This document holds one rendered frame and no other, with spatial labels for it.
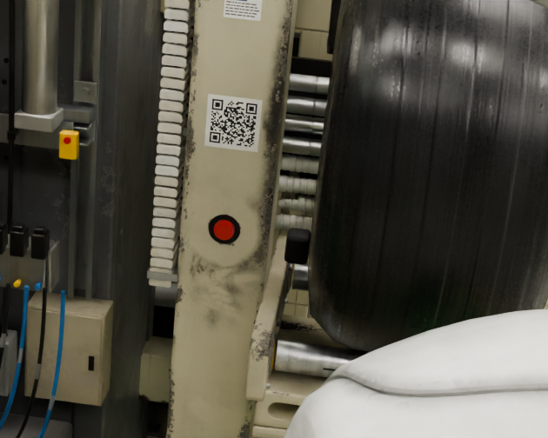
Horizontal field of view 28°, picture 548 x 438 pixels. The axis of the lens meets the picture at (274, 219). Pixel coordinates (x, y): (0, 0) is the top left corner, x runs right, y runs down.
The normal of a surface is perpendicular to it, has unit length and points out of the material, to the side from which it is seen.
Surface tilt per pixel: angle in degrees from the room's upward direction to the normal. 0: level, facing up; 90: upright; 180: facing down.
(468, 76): 55
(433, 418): 27
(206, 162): 90
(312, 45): 90
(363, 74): 66
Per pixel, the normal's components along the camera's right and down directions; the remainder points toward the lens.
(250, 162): -0.10, 0.36
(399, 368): -0.30, -0.92
